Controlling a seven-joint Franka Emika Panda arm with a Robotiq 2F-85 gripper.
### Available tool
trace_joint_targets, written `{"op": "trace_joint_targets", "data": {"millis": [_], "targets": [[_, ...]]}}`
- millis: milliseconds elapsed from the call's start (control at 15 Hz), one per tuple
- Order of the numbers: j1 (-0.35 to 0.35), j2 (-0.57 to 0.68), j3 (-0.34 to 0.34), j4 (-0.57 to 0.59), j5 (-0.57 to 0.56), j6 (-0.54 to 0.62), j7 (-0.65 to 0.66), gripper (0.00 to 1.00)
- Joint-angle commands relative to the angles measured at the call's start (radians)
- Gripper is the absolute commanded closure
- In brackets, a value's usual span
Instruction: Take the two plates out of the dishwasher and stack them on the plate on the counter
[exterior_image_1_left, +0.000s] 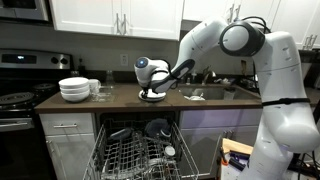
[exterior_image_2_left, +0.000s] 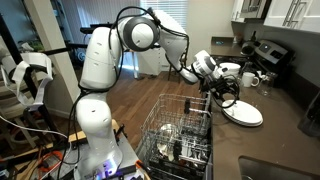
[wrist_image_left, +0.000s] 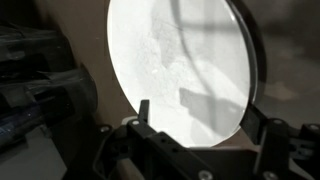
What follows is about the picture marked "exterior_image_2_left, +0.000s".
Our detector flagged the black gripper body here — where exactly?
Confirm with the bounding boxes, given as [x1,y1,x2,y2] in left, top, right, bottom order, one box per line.
[205,75,236,98]

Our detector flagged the open dishwasher door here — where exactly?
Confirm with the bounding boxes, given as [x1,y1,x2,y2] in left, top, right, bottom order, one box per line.
[146,156,214,180]

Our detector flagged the white two-door upper cabinet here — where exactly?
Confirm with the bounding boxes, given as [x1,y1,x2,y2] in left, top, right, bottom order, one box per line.
[263,0,320,34]

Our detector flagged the white mug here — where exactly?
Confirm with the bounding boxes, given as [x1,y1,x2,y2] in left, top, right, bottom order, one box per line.
[241,71,261,89]

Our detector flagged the small glass jar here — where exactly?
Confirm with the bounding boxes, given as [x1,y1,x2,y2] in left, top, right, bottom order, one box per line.
[244,61,255,74]

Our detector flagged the tall glass jar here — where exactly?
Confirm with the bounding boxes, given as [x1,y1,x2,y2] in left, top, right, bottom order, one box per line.
[259,71,277,98]

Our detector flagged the black round kettle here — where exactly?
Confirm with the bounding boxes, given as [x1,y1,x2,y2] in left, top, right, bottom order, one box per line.
[240,41,256,58]

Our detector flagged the black stainless stove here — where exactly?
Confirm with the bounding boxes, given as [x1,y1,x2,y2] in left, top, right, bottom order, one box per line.
[213,39,296,88]

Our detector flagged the stainless steel bowl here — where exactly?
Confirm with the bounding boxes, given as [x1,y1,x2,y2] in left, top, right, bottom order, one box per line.
[156,122,181,158]

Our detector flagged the narrow white upper cabinet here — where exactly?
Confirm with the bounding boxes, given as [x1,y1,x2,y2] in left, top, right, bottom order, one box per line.
[230,0,246,24]

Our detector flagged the stainless steel microwave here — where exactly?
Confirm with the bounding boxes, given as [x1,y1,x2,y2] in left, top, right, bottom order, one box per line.
[239,0,272,20]

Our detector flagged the steel kitchen sink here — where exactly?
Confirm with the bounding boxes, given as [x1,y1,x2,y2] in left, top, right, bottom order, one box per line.
[237,155,320,180]

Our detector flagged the white window blinds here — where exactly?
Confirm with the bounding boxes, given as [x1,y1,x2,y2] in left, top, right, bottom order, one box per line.
[139,0,190,34]

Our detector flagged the black clamp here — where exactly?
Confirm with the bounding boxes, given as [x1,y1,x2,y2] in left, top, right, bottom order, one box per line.
[114,123,127,138]

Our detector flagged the robot mounting table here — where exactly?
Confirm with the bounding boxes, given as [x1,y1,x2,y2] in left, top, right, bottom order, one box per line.
[49,131,149,180]

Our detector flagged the green plant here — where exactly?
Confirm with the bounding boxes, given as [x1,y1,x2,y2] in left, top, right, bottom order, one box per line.
[18,39,46,54]

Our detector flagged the black utensil handle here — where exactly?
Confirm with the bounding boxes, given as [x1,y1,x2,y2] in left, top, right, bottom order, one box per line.
[183,97,192,115]

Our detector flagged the metal wire dishwasher rack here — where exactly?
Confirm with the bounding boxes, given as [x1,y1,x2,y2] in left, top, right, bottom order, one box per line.
[139,93,214,174]

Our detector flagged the silver cabinet handle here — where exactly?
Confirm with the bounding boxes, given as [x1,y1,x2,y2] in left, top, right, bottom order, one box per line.
[282,0,297,28]

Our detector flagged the orange handled tool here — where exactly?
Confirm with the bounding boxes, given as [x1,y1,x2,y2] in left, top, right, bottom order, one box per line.
[134,159,148,171]

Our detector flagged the white strap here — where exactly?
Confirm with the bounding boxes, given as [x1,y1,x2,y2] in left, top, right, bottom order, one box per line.
[0,51,55,112]

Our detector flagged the white cable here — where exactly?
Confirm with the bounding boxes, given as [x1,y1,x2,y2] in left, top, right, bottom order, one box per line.
[0,113,69,141]

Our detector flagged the orange cord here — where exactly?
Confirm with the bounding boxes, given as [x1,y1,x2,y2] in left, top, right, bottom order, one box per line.
[35,149,65,173]

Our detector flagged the black metal frame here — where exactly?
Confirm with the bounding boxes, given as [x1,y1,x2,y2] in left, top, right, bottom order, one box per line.
[0,13,61,141]

